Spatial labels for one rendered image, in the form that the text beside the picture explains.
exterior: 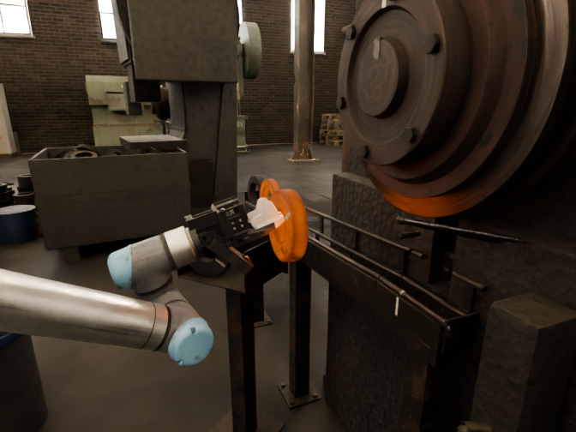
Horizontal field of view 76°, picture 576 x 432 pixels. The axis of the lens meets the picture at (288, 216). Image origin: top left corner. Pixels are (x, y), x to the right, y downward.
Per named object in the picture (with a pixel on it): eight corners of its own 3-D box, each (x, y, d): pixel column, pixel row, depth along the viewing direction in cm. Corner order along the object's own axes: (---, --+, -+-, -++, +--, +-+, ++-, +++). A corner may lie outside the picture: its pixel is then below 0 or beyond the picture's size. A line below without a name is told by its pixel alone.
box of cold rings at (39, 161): (177, 217, 373) (170, 137, 351) (195, 243, 302) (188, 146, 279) (59, 231, 330) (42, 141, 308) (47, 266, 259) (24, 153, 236)
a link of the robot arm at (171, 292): (165, 352, 70) (142, 307, 65) (148, 325, 78) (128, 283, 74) (202, 329, 73) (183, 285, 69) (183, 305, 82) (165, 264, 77)
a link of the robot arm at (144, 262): (123, 282, 74) (105, 247, 71) (176, 261, 77) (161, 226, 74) (123, 303, 68) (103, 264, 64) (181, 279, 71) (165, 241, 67)
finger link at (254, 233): (276, 224, 74) (235, 240, 72) (278, 231, 75) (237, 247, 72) (268, 218, 78) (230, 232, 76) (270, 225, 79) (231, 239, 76)
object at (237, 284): (231, 394, 143) (222, 217, 123) (288, 425, 129) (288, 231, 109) (191, 431, 127) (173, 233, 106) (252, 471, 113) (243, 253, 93)
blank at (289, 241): (290, 268, 85) (276, 270, 84) (275, 207, 90) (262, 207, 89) (315, 246, 71) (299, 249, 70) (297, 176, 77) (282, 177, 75)
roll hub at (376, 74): (354, 154, 78) (361, 6, 70) (457, 177, 53) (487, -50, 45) (330, 155, 76) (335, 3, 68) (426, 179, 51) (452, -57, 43)
